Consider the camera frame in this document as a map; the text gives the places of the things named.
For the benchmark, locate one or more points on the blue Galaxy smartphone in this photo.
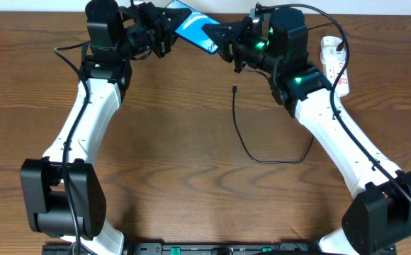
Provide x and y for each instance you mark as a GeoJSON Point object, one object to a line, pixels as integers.
{"type": "Point", "coordinates": [191, 29]}

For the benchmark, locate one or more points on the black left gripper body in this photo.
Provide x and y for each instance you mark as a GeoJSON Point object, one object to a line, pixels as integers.
{"type": "Point", "coordinates": [159, 39]}

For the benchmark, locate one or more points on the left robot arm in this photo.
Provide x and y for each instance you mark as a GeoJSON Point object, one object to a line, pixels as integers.
{"type": "Point", "coordinates": [61, 190]}

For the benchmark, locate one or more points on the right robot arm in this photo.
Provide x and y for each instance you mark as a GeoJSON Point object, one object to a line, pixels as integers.
{"type": "Point", "coordinates": [275, 40]}

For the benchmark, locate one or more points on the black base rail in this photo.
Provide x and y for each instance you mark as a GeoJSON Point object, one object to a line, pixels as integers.
{"type": "Point", "coordinates": [221, 249]}

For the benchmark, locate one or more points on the white charger plug adapter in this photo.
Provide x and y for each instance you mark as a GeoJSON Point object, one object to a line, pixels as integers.
{"type": "Point", "coordinates": [330, 55]}

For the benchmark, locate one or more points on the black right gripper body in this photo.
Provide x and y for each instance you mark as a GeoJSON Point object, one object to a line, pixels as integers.
{"type": "Point", "coordinates": [245, 49]}

